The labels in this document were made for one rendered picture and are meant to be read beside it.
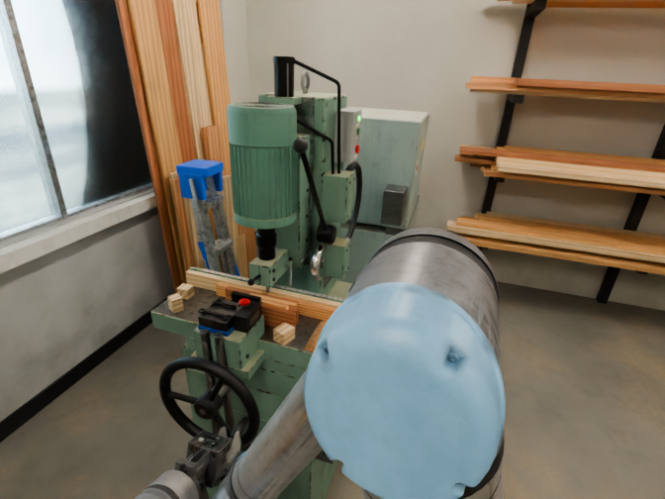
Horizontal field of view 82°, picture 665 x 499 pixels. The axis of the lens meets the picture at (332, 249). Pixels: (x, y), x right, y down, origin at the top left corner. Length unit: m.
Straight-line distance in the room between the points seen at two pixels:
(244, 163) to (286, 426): 0.65
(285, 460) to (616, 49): 3.13
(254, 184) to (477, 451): 0.87
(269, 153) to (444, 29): 2.39
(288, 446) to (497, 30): 2.98
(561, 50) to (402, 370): 3.10
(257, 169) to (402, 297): 0.80
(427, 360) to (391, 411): 0.04
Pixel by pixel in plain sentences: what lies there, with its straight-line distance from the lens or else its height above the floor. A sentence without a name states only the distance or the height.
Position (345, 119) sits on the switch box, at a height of 1.46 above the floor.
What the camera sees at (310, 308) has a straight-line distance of 1.19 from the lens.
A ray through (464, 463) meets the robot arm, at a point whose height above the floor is 1.41.
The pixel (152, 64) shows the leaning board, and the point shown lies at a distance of 2.48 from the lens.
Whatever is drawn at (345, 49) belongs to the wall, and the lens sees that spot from 3.32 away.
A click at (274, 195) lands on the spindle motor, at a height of 1.29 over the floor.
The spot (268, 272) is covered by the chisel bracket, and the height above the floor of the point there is 1.05.
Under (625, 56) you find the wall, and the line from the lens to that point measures 3.34.
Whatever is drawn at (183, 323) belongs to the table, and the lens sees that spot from 1.25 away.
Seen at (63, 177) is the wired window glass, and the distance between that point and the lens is 2.36.
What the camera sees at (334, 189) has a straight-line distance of 1.20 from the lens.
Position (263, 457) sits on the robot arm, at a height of 1.08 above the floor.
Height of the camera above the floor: 1.60
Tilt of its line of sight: 25 degrees down
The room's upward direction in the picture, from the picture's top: 3 degrees clockwise
